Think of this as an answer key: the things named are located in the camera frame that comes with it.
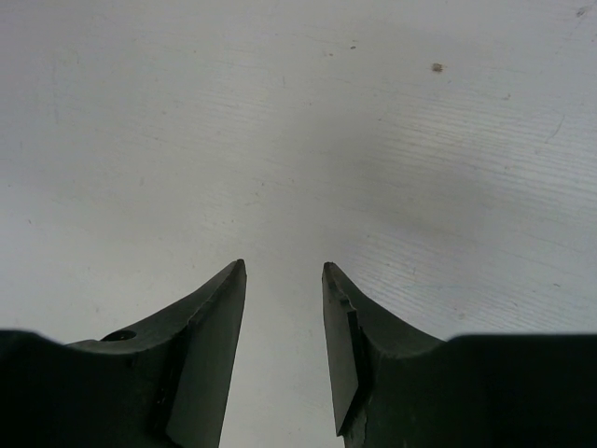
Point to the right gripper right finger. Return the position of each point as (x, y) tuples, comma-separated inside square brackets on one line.
[(393, 385)]

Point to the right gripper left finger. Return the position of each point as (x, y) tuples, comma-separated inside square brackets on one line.
[(160, 382)]

